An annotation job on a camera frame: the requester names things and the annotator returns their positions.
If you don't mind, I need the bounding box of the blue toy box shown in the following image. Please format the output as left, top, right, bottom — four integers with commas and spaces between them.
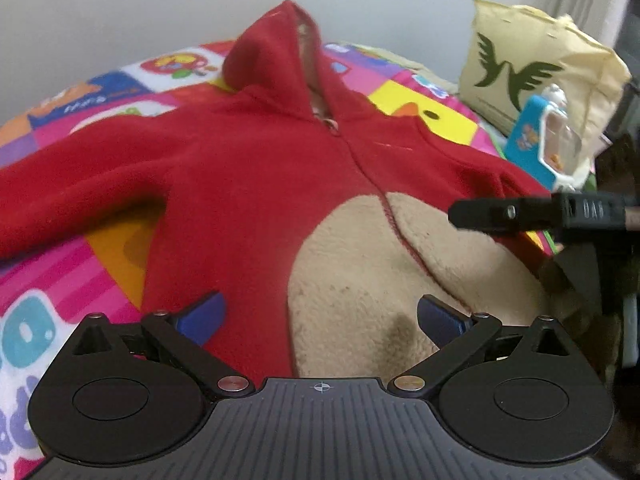
506, 84, 582, 192

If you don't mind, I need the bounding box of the red fleece hooded jacket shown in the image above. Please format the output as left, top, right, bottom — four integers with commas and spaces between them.
1, 1, 546, 382

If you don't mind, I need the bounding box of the cream tote bag green bird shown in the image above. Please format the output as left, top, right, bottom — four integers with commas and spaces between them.
459, 0, 631, 188

